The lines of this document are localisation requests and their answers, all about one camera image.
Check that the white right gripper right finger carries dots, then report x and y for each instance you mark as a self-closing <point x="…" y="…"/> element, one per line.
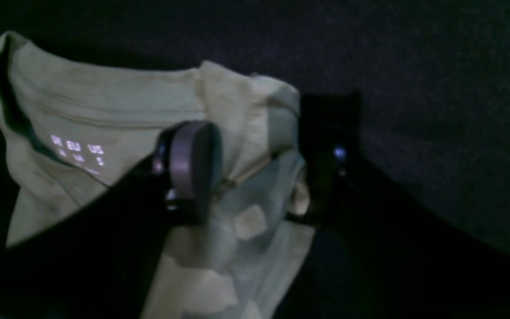
<point x="377" y="253"/>

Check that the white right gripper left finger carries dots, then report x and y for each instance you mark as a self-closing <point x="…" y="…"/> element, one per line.
<point x="100" y="262"/>

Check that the light green T-shirt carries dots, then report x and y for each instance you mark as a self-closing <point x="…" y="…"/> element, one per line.
<point x="73" y="130"/>

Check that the black table cloth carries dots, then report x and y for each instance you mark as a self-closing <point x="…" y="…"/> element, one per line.
<point x="434" y="76"/>

